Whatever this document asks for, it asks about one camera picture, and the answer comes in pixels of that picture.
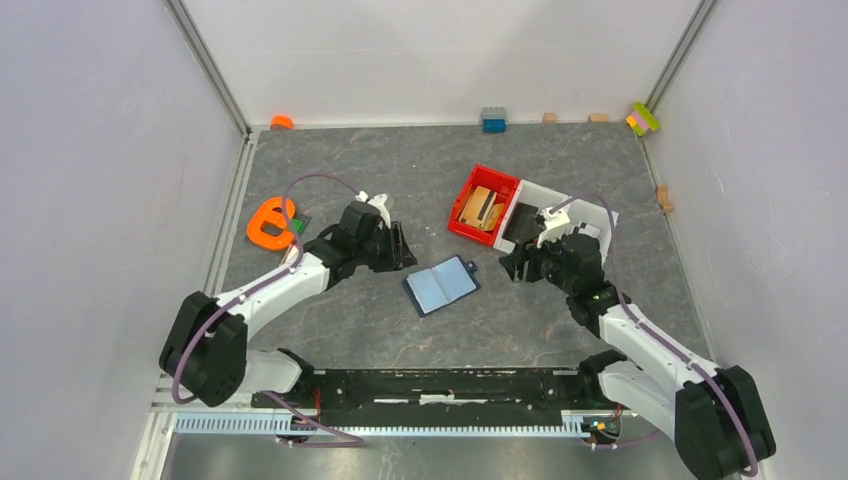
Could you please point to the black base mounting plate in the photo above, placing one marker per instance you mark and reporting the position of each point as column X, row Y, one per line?
column 463, row 397

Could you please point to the blue grey toy brick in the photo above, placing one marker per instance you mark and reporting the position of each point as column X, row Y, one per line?
column 493, row 120

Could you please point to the black cards in bin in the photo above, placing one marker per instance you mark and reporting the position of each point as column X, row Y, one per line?
column 521, row 226

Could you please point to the white plastic bin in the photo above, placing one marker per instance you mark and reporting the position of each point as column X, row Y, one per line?
column 529, row 193
column 592, row 220

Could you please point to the flat tan wooden block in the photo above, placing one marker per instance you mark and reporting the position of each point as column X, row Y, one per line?
column 598, row 118

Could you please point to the white plastic bin right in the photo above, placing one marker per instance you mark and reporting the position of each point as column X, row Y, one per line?
column 592, row 220

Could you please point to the orange round cap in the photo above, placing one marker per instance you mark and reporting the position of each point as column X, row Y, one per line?
column 281, row 122

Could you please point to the green pink toy brick stack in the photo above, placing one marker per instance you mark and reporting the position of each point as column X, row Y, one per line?
column 641, row 120

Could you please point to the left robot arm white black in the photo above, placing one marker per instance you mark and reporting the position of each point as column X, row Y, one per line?
column 207, row 353

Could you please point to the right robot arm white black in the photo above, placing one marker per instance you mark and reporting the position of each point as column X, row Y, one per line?
column 713, row 415

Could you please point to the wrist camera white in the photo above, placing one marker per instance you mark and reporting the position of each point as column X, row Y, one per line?
column 553, row 223
column 381, row 202

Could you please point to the red plastic bin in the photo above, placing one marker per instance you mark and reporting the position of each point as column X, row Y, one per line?
column 502, row 184

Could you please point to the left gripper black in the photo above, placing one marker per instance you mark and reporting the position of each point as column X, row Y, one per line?
column 399, row 255

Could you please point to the white plastic bin left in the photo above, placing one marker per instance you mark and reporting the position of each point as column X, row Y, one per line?
column 529, row 193

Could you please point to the navy blue card holder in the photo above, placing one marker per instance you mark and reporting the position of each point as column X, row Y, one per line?
column 439, row 286

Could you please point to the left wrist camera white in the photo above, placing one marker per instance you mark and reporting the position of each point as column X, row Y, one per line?
column 381, row 202

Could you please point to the green toy block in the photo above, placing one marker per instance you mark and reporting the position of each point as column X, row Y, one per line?
column 299, row 225

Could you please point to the orange plastic letter shape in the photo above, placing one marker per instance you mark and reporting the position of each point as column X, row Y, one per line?
column 268, row 228

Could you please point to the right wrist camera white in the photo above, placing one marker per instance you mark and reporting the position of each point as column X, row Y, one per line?
column 553, row 223

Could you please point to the curved tan wooden piece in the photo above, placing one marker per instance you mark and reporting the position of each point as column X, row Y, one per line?
column 663, row 199

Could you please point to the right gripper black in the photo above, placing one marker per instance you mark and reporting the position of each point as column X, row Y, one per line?
column 515, row 261

